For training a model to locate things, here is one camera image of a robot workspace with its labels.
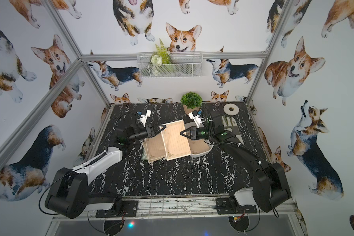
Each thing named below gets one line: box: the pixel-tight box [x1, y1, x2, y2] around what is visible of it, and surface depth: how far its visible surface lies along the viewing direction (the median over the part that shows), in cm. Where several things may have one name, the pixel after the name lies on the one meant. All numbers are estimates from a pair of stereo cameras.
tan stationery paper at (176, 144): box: [161, 118, 192, 162], surface depth 76 cm
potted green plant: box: [180, 91, 204, 115], surface depth 104 cm
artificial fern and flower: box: [150, 38, 173, 76], surface depth 84 cm
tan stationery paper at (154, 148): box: [141, 132, 167, 164], surface depth 95 cm
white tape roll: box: [223, 103, 240, 116], surface depth 120 cm
